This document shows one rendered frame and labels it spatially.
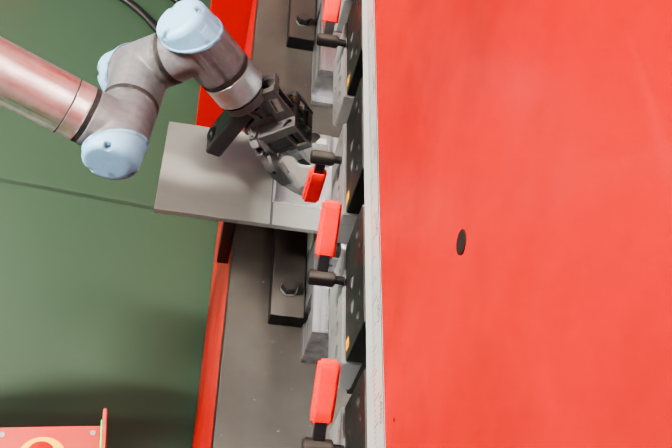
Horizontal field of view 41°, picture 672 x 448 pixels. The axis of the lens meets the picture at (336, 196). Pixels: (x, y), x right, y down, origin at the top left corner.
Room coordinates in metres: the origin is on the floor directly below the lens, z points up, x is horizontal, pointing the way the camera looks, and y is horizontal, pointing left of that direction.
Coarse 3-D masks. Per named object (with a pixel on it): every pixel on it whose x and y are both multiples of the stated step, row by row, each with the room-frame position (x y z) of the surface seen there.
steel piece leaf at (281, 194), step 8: (328, 168) 0.97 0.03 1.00; (328, 176) 0.95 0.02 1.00; (328, 184) 0.93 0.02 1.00; (280, 192) 0.89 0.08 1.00; (288, 192) 0.89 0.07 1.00; (328, 192) 0.92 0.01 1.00; (272, 200) 0.87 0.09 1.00; (280, 200) 0.87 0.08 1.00; (288, 200) 0.87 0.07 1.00; (296, 200) 0.88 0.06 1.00; (320, 200) 0.90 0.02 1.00; (320, 208) 0.88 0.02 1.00
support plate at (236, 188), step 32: (192, 128) 0.95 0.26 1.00; (192, 160) 0.89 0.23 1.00; (224, 160) 0.91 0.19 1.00; (256, 160) 0.93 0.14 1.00; (160, 192) 0.81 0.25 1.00; (192, 192) 0.83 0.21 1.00; (224, 192) 0.85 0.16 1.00; (256, 192) 0.87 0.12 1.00; (256, 224) 0.82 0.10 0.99; (288, 224) 0.83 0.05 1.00
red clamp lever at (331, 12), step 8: (328, 0) 1.00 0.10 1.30; (336, 0) 1.00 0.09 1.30; (328, 8) 0.99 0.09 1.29; (336, 8) 1.00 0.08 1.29; (328, 16) 0.98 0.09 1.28; (336, 16) 0.99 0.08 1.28; (328, 24) 0.98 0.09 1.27; (328, 32) 0.97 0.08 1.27; (320, 40) 0.96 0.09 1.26; (328, 40) 0.96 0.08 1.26; (336, 40) 0.96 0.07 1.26; (344, 40) 0.97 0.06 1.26
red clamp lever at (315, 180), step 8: (312, 152) 0.76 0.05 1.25; (320, 152) 0.77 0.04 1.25; (328, 152) 0.77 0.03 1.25; (312, 160) 0.75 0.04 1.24; (320, 160) 0.76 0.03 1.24; (328, 160) 0.76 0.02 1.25; (336, 160) 0.77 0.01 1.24; (312, 168) 0.77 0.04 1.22; (320, 168) 0.76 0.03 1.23; (312, 176) 0.76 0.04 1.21; (320, 176) 0.76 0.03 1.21; (312, 184) 0.76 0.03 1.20; (320, 184) 0.76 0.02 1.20; (304, 192) 0.76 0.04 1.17; (312, 192) 0.76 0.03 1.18; (320, 192) 0.76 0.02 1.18; (304, 200) 0.76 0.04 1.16; (312, 200) 0.76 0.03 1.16
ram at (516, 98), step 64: (384, 0) 0.84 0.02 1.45; (448, 0) 0.61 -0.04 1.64; (512, 0) 0.49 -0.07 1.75; (576, 0) 0.41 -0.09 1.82; (640, 0) 0.35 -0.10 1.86; (384, 64) 0.74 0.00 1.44; (448, 64) 0.55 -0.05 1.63; (512, 64) 0.44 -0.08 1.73; (576, 64) 0.37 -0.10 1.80; (640, 64) 0.32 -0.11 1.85; (384, 128) 0.66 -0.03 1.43; (448, 128) 0.50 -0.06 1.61; (512, 128) 0.40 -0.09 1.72; (576, 128) 0.34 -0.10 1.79; (640, 128) 0.30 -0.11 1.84; (384, 192) 0.58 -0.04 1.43; (448, 192) 0.45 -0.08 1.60; (512, 192) 0.36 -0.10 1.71; (576, 192) 0.31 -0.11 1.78; (640, 192) 0.27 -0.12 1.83; (384, 256) 0.51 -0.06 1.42; (448, 256) 0.40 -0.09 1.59; (512, 256) 0.33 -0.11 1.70; (576, 256) 0.28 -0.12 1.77; (640, 256) 0.25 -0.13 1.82; (384, 320) 0.45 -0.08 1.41; (448, 320) 0.35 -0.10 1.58; (512, 320) 0.29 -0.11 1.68; (576, 320) 0.25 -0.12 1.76; (640, 320) 0.22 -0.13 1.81; (384, 384) 0.39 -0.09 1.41; (448, 384) 0.31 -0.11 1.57; (512, 384) 0.26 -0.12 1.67; (576, 384) 0.23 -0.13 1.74; (640, 384) 0.20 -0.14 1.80
